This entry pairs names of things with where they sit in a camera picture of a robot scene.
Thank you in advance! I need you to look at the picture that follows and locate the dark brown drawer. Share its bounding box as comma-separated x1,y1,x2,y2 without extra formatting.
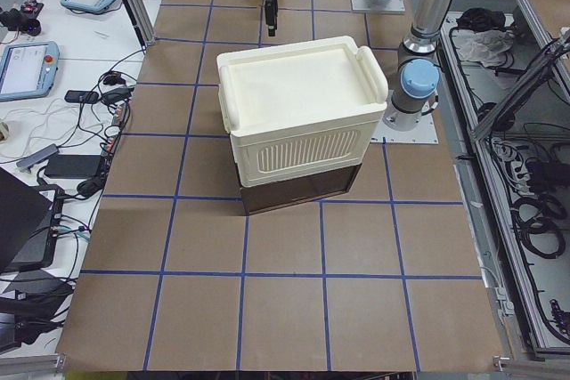
238,164,362,215

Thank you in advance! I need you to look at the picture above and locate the black power brick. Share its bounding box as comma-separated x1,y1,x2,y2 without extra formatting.
45,154,101,179

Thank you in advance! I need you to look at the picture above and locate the black laptop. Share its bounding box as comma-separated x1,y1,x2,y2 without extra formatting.
1,170,63,273

